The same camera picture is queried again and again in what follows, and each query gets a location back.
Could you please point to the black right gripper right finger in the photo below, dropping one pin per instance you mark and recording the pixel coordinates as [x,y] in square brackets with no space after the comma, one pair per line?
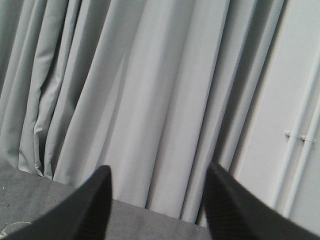
[233,213]

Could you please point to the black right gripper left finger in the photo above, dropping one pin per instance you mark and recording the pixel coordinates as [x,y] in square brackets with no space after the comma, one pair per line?
[84,215]

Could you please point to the grey curtain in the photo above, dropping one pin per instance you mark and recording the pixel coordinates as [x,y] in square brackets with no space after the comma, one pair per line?
[147,87]

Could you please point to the white wall pipe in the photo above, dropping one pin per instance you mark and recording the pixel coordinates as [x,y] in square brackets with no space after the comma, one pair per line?
[294,133]
[305,152]

